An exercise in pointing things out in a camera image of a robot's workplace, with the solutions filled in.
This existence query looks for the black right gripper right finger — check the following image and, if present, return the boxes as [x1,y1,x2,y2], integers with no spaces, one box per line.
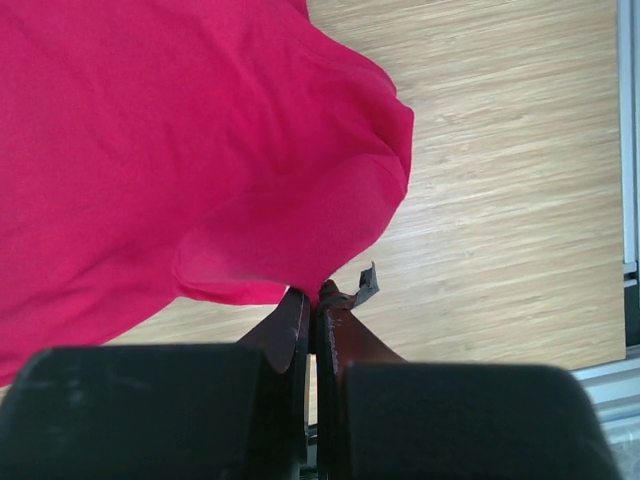
[314,269,620,479]

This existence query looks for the magenta red t shirt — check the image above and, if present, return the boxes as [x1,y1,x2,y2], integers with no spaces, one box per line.
[1,1,414,384]

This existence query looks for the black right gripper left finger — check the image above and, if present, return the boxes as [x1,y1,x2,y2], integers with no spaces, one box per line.
[1,289,311,479]

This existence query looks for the aluminium table edge rail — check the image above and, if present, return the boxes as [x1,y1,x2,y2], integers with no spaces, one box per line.
[574,0,639,444]

